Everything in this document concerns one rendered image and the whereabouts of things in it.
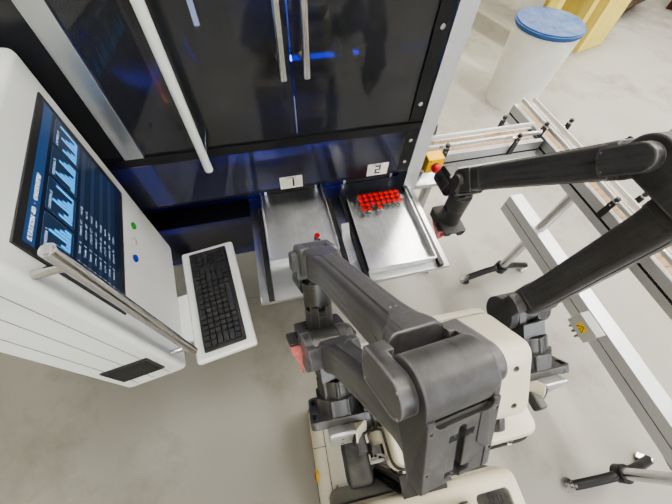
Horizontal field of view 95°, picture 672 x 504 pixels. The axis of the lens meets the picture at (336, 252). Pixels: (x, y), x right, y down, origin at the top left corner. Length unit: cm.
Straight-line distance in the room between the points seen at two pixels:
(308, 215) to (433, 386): 106
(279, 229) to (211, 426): 116
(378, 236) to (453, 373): 98
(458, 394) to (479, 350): 4
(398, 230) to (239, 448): 136
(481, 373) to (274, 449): 166
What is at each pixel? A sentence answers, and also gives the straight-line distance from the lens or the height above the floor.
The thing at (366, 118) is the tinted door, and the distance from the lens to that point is 110.
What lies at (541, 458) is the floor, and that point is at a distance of 218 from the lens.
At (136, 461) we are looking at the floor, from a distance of 209.
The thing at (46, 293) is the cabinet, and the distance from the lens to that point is 69.
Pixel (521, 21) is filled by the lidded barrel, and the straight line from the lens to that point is 363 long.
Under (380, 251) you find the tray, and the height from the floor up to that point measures 88.
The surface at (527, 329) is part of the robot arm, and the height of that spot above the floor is 126.
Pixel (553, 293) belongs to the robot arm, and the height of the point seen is 136.
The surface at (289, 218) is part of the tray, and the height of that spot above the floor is 88.
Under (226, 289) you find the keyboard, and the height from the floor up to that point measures 83.
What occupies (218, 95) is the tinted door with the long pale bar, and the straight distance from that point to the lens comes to 99.
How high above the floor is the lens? 187
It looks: 58 degrees down
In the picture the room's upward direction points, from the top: 4 degrees clockwise
